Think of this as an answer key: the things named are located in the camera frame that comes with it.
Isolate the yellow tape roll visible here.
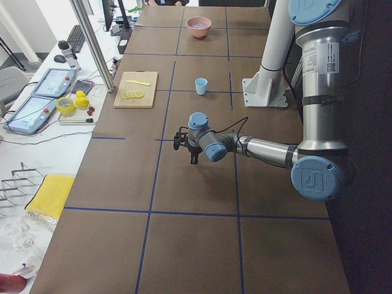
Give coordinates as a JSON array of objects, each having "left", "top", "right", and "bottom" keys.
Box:
[{"left": 56, "top": 97, "right": 76, "bottom": 115}]

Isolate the whole yellow lemon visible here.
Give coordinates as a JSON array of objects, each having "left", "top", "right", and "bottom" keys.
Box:
[{"left": 75, "top": 90, "right": 89, "bottom": 108}]

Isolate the bamboo cutting board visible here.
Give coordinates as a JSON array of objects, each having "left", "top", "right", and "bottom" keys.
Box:
[{"left": 113, "top": 71, "right": 158, "bottom": 108}]

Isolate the light blue paper cup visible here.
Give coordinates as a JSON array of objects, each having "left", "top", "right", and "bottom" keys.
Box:
[{"left": 195, "top": 77, "right": 208, "bottom": 96}]

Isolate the pink bowl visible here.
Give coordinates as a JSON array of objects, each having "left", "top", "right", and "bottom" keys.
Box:
[{"left": 186, "top": 17, "right": 212, "bottom": 39}]

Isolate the yellow plastic knife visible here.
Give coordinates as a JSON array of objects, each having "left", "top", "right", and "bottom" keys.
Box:
[{"left": 126, "top": 80, "right": 151, "bottom": 86}]

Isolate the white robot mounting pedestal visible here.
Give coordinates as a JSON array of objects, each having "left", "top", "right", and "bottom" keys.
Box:
[{"left": 242, "top": 0, "right": 295, "bottom": 107}]

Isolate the wire rack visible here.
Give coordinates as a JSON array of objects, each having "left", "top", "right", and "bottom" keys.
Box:
[{"left": 1, "top": 162, "right": 45, "bottom": 218}]

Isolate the pile of clear ice cubes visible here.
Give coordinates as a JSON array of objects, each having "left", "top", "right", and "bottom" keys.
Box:
[{"left": 188, "top": 21, "right": 209, "bottom": 30}]

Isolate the black keyboard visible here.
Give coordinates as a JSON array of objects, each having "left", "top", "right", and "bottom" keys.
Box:
[{"left": 67, "top": 24, "right": 86, "bottom": 53}]

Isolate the aluminium frame post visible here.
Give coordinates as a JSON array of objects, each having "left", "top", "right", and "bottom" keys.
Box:
[{"left": 70, "top": 0, "right": 115, "bottom": 92}]

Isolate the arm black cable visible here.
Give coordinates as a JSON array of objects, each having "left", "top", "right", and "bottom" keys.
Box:
[{"left": 214, "top": 116, "right": 249, "bottom": 154}]

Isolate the teach pendant tablet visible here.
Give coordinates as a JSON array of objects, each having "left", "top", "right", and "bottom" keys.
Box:
[
  {"left": 32, "top": 68, "right": 76, "bottom": 98},
  {"left": 3, "top": 95, "right": 57, "bottom": 135}
]

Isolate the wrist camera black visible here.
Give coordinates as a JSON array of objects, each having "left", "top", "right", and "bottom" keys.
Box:
[{"left": 173, "top": 126, "right": 189, "bottom": 150}]

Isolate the computer mouse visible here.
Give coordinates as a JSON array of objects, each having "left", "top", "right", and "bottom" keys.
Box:
[{"left": 53, "top": 55, "right": 67, "bottom": 63}]

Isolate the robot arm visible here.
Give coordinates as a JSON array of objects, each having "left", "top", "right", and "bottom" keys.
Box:
[{"left": 173, "top": 1, "right": 355, "bottom": 202}]

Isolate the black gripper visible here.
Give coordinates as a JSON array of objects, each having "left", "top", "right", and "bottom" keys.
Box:
[{"left": 188, "top": 145, "right": 202, "bottom": 165}]

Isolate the lower teach pendant tablet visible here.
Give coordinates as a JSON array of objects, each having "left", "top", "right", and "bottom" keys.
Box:
[{"left": 3, "top": 95, "right": 57, "bottom": 135}]

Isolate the yellow cloth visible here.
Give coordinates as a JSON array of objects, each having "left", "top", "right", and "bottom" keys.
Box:
[{"left": 25, "top": 174, "right": 75, "bottom": 220}]

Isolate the white tray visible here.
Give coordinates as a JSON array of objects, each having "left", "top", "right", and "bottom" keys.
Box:
[{"left": 58, "top": 106, "right": 99, "bottom": 126}]

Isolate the upper teach pendant tablet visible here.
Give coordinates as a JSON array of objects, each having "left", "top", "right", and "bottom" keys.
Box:
[{"left": 32, "top": 68, "right": 76, "bottom": 98}]

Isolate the water bottle black cap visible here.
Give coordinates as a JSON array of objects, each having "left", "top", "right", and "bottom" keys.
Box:
[{"left": 58, "top": 40, "right": 81, "bottom": 72}]

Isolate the top lemon slice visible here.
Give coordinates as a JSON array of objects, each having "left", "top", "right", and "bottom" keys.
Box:
[{"left": 134, "top": 90, "right": 144, "bottom": 99}]

